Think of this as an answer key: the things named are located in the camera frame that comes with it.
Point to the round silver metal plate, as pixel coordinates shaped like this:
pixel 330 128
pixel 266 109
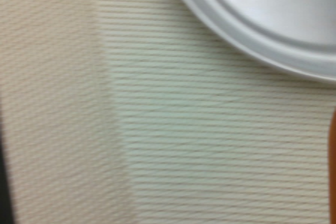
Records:
pixel 284 32

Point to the beige woven placemat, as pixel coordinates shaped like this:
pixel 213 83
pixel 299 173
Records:
pixel 147 126

